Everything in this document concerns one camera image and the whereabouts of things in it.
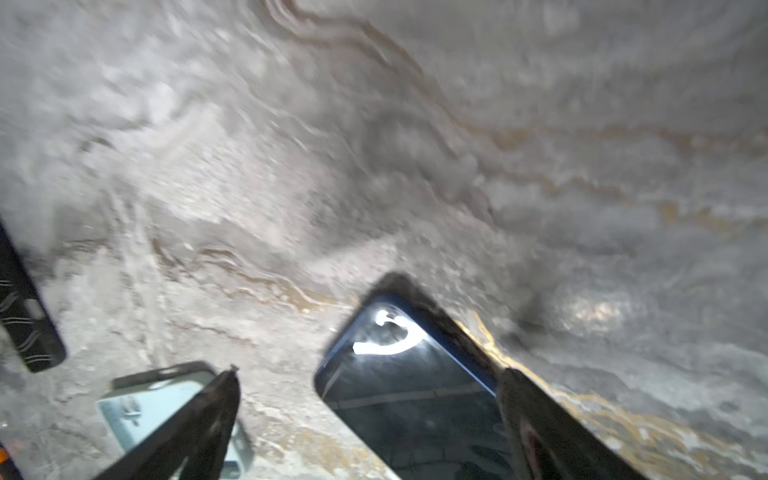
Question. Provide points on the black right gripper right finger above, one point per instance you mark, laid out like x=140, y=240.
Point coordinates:
x=547, y=442

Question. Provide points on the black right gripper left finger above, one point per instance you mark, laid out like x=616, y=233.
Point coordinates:
x=180, y=432

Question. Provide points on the light blue phone case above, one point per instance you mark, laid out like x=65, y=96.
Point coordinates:
x=168, y=414

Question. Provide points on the black smartphone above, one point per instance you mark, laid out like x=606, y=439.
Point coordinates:
x=411, y=386

